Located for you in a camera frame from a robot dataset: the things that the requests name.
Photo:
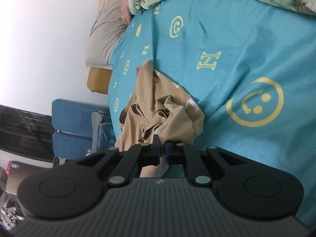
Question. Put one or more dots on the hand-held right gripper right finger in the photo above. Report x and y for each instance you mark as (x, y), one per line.
(168, 154)

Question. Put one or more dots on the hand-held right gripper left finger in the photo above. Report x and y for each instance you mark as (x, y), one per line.
(155, 153)

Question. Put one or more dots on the tan printed t-shirt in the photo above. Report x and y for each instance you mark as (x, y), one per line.
(153, 108)

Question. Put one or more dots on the grey seat cushion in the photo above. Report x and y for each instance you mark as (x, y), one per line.
(95, 128)

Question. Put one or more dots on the blue covered chair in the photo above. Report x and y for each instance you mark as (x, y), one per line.
(74, 113)
(71, 144)

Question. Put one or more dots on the tan upholstered bed end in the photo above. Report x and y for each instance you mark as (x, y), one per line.
(98, 80)

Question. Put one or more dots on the grey pillow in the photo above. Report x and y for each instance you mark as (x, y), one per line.
(106, 37)

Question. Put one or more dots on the dark barred window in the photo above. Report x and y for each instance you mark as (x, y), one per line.
(22, 128)

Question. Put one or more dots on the blue printed bedsheet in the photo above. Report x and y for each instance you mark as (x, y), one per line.
(222, 29)

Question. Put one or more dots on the pink fluffy blanket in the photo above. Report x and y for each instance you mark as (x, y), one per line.
(126, 9)

